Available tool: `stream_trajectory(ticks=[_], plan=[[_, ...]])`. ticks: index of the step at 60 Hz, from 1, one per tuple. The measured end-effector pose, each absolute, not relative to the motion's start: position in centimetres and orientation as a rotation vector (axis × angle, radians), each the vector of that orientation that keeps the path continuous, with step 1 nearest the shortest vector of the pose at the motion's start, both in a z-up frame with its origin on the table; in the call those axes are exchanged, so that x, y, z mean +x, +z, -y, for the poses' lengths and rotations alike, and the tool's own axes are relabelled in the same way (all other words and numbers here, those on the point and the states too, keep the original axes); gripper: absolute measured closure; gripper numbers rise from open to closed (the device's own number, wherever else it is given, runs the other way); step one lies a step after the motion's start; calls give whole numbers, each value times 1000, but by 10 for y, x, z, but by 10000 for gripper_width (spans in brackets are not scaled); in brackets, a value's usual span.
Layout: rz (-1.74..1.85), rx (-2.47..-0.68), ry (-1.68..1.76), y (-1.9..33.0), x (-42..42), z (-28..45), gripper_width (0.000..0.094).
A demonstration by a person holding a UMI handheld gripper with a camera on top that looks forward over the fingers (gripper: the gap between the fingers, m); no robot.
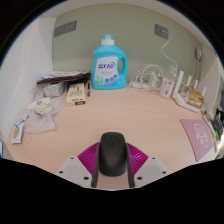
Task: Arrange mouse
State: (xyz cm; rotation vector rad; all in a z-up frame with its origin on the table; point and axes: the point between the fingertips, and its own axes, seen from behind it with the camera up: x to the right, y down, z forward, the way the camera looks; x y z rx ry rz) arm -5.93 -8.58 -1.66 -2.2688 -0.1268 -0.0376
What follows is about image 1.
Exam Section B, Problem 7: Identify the stack of printed booklets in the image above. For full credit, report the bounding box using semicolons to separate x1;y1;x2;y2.
36;70;92;85

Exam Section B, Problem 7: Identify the pink mouse pad with drawing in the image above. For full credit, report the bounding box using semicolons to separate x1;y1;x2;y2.
179;118;216;163

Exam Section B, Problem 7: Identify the white packet with yellow print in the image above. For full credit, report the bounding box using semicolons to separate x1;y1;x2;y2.
10;112;29;145

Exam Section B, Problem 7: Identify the clear bottle with white label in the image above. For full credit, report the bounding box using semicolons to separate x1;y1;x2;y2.
159;66;177;99

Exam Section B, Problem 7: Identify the black computer mouse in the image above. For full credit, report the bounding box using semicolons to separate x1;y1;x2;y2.
98;131;128;177

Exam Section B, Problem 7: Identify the grey blank wall plate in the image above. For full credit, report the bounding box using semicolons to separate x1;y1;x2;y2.
53;20;78;38

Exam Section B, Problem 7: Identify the grey wall socket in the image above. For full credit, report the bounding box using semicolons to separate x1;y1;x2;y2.
154;23;170;40

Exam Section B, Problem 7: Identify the white cable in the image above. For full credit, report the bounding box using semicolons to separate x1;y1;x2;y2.
161;34;179;71

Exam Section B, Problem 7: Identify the small yellow box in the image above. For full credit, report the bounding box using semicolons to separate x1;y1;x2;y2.
66;82;87;107

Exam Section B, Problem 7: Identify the blue detergent bottle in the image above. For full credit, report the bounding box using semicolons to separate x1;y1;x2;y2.
90;33;129;91

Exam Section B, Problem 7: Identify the silver foil packet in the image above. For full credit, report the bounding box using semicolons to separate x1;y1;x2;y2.
43;82;66;98

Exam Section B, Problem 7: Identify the white wall charger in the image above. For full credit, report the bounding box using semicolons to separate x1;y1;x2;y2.
194;48;203;62

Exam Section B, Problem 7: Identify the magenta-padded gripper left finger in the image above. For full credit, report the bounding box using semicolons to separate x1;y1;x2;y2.
54;141;101;189

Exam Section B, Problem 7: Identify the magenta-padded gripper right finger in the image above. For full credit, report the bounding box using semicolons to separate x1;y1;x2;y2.
125;142;170;189

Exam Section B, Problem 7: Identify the clear plastic bag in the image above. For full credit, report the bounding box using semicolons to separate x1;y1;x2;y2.
23;96;68;134

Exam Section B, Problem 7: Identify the white router with antennas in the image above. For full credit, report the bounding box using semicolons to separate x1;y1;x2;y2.
171;70;209;114

